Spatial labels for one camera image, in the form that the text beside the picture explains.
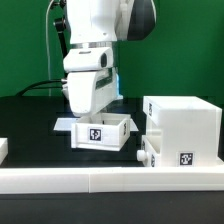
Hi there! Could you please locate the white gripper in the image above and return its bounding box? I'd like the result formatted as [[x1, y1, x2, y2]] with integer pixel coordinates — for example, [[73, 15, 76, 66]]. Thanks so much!
[[63, 47, 117, 117]]

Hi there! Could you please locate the white drawer tray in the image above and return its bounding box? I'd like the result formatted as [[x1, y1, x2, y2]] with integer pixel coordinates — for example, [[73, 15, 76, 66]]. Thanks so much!
[[71, 113, 131, 151], [136, 135, 166, 167]]

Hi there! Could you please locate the white drawer cabinet box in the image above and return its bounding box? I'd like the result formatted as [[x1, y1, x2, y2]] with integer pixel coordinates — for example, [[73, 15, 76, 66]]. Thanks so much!
[[143, 96, 222, 167]]

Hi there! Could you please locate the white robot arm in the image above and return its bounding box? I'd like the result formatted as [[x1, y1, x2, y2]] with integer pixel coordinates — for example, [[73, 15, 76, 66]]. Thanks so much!
[[63, 0, 156, 117]]

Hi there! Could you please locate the marker tag sheet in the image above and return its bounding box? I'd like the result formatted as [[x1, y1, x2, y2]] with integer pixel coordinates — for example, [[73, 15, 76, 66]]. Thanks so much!
[[54, 118, 139, 132]]

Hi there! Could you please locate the white left border block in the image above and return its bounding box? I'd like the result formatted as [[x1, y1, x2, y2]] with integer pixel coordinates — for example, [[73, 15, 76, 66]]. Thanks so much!
[[0, 138, 8, 165]]

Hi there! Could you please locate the black cable bundle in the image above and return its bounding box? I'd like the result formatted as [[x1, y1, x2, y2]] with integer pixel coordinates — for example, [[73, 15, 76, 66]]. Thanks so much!
[[14, 78, 68, 98]]

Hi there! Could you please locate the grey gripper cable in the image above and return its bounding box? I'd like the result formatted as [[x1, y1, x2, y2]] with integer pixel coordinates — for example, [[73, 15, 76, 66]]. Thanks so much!
[[45, 0, 56, 97]]

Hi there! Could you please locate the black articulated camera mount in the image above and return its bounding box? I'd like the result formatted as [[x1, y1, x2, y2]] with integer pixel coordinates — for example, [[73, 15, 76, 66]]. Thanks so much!
[[52, 0, 72, 88]]

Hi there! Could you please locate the white front border rail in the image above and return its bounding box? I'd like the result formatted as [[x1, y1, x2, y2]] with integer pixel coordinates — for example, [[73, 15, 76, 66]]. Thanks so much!
[[0, 166, 224, 194]]

